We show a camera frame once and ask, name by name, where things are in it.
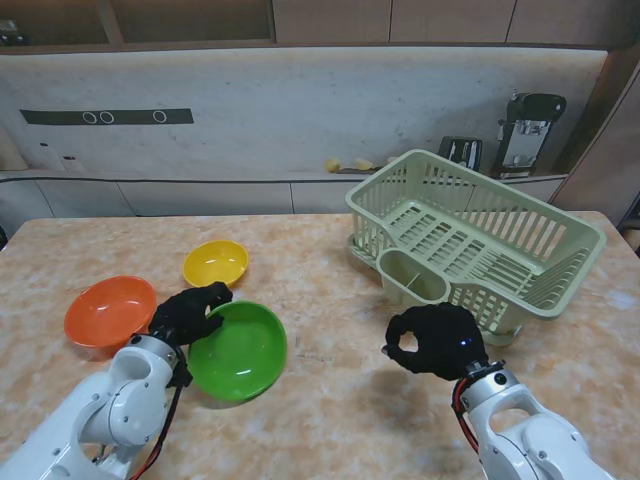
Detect white base cabinets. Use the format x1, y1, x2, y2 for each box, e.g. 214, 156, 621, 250
0, 169, 569, 219

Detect orange plastic bowl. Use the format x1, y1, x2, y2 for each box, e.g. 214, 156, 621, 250
63, 275, 157, 348

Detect black toaster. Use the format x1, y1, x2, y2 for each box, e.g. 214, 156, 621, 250
437, 135, 484, 170

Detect black coffee machine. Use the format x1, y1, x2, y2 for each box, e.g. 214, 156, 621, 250
492, 91, 568, 180

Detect pale green plastic dish rack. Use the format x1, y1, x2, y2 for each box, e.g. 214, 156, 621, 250
344, 148, 608, 334

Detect black wall strip with rings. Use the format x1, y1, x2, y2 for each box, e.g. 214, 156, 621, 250
19, 108, 195, 125

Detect green plastic bowl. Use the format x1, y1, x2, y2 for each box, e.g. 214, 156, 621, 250
187, 300, 290, 403

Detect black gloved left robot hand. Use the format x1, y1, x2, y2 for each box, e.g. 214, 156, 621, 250
148, 281, 235, 348

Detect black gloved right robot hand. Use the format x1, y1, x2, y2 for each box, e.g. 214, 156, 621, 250
381, 302, 490, 382

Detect dark device on shelf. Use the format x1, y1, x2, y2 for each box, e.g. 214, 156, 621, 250
0, 19, 30, 47

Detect wooden wall cabinets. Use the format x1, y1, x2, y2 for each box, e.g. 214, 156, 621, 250
0, 0, 640, 51

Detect yellow plastic bowl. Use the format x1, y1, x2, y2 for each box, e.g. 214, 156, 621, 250
182, 239, 250, 289

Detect red black right arm cable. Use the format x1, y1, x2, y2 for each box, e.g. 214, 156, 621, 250
452, 360, 506, 454

